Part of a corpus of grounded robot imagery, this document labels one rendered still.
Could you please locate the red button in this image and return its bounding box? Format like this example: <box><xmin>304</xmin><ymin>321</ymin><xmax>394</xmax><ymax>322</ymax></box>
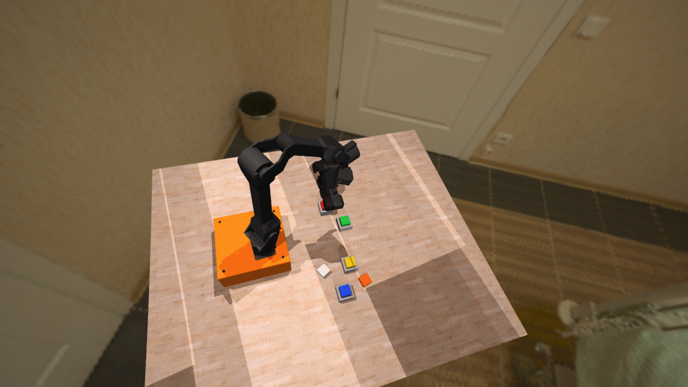
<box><xmin>318</xmin><ymin>201</ymin><xmax>334</xmax><ymax>216</ymax></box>

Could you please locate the blue button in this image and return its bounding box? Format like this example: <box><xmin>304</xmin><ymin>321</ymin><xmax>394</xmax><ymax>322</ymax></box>
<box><xmin>335</xmin><ymin>282</ymin><xmax>354</xmax><ymax>303</ymax></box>

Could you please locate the white square block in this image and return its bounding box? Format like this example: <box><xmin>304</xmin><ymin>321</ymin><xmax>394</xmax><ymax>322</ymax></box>
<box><xmin>317</xmin><ymin>264</ymin><xmax>331</xmax><ymax>278</ymax></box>

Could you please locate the green button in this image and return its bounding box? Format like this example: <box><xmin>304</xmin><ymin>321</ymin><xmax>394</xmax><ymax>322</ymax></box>
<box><xmin>336</xmin><ymin>215</ymin><xmax>353</xmax><ymax>232</ymax></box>

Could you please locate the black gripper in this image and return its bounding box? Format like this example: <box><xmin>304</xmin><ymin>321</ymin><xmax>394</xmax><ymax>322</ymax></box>
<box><xmin>312</xmin><ymin>161</ymin><xmax>344</xmax><ymax>211</ymax></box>

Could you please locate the yellow button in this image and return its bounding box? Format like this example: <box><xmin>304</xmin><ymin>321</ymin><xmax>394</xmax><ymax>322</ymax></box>
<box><xmin>340</xmin><ymin>255</ymin><xmax>359</xmax><ymax>274</ymax></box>

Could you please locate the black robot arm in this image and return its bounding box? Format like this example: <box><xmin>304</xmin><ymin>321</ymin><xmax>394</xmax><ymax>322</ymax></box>
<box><xmin>238</xmin><ymin>133</ymin><xmax>360</xmax><ymax>261</ymax></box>

